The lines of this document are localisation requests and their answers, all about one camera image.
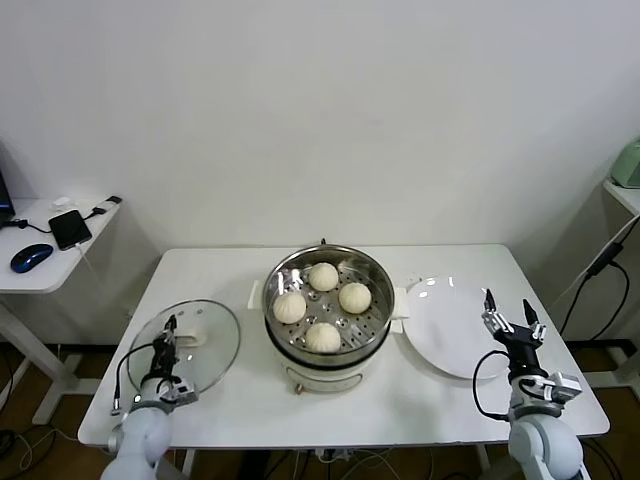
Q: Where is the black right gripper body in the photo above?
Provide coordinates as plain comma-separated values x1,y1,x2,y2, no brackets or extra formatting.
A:
493,323,545,382

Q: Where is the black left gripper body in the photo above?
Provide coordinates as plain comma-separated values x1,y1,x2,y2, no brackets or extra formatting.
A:
149,339,180,386

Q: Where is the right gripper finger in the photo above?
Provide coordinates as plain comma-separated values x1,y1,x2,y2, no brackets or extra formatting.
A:
523,298,547,342
481,288,512,335

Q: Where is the glass pot lid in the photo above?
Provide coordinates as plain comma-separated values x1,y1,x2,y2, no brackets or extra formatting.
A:
126,298,242,397

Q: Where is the white steamed baozi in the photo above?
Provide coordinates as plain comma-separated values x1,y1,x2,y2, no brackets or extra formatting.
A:
307,262,339,292
338,282,372,315
304,322,343,354
272,291,308,324

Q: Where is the stainless steel steamer basket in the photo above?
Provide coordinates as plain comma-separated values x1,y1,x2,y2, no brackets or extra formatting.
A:
261,244,394,362

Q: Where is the white round plate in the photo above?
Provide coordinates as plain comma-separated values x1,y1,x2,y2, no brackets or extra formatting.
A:
403,275,521,380

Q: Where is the white side desk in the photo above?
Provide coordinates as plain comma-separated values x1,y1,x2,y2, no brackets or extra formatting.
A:
0,198,132,426
579,178,640,391

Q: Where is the black usb adapter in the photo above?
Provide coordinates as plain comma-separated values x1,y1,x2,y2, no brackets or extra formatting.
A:
80,195,124,220

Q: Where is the black smartphone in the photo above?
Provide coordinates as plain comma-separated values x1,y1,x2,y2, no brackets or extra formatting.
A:
48,208,94,251

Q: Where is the blue computer mouse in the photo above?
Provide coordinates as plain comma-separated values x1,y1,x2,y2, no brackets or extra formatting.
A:
10,242,55,274

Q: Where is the white electric cooking pot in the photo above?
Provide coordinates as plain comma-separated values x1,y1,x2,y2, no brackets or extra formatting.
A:
246,279,411,397

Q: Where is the green appliance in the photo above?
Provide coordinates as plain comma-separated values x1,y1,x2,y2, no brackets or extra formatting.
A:
608,134,640,190

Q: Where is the dark laptop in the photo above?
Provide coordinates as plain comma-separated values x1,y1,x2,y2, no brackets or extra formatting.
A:
0,142,15,226

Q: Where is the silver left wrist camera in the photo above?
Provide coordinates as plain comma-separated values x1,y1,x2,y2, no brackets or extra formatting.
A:
158,377,201,406

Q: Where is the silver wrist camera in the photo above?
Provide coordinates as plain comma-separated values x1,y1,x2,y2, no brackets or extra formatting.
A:
542,372,584,404
158,377,201,406

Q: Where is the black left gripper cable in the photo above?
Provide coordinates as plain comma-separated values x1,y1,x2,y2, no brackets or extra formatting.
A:
110,344,156,416

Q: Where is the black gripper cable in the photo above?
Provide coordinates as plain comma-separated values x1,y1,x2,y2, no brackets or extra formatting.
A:
472,349,514,419
110,344,156,416

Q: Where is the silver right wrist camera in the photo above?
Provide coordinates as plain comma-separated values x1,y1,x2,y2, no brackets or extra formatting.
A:
542,372,584,404

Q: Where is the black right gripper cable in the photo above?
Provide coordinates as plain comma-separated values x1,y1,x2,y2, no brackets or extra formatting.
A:
472,349,514,419

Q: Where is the black power adapter cable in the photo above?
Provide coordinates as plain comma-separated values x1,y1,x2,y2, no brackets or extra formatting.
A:
557,239,630,341

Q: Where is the white charging cable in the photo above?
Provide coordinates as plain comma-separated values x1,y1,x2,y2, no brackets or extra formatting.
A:
73,242,100,286

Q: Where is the black floor cable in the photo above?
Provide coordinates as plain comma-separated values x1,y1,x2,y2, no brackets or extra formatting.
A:
0,424,81,480

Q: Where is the black desk cable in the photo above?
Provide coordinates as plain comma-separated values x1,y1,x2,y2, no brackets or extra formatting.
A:
0,216,52,234

